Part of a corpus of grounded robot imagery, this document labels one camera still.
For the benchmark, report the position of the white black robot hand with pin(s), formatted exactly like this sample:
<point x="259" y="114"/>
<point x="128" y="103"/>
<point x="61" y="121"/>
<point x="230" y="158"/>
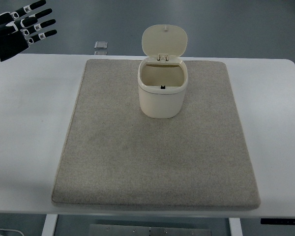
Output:
<point x="20" y="28"/>

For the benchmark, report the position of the clear floor socket cover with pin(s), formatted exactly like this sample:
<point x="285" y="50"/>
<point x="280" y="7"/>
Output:
<point x="101" y="45"/>

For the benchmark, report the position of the cream bin with open lid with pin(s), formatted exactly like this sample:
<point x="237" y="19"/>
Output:
<point x="162" y="75"/>

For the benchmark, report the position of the beige fabric mat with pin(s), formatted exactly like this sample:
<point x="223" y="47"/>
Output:
<point x="115" y="156"/>

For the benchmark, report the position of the white left table leg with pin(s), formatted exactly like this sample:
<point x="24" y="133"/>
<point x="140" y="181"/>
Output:
<point x="50" y="225"/>

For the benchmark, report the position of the white table leg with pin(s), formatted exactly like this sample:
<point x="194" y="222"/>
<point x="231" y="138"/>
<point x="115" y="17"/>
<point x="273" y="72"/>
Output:
<point x="235" y="227"/>
<point x="50" y="225"/>

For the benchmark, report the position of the white object at floor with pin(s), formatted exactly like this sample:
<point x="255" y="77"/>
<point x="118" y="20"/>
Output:
<point x="10" y="232"/>

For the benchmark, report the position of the white right table leg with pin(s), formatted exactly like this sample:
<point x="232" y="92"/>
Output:
<point x="235" y="227"/>

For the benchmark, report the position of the black table control panel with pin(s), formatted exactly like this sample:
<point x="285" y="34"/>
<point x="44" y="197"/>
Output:
<point x="277" y="221"/>

